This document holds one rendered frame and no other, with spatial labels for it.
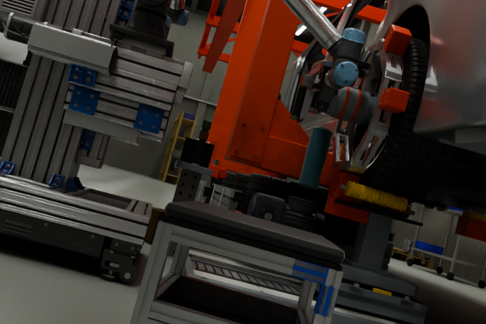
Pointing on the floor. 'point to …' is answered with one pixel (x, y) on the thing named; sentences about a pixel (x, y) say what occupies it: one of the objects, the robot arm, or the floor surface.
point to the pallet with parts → (414, 254)
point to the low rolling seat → (312, 267)
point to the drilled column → (185, 193)
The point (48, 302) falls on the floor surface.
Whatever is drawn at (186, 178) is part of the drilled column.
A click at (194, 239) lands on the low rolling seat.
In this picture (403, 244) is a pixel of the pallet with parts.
